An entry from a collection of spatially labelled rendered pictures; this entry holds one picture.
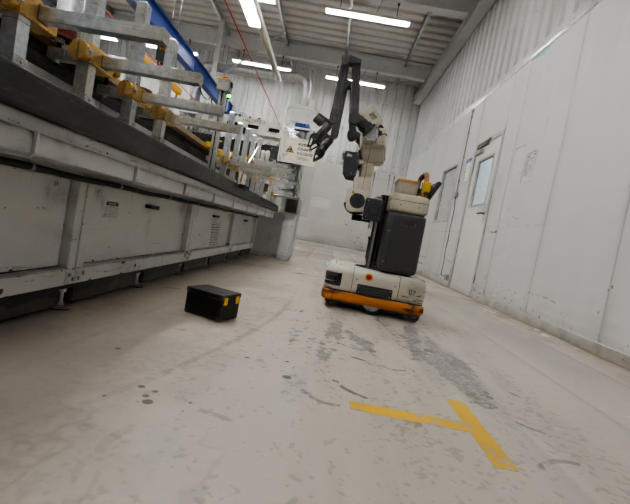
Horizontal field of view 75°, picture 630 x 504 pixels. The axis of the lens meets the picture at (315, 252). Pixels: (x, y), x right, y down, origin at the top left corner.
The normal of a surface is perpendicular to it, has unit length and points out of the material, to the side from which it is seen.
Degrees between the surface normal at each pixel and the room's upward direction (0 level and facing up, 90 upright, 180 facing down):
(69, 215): 90
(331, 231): 90
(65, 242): 90
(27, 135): 90
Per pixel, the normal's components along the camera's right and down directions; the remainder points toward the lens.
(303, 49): -0.03, 0.05
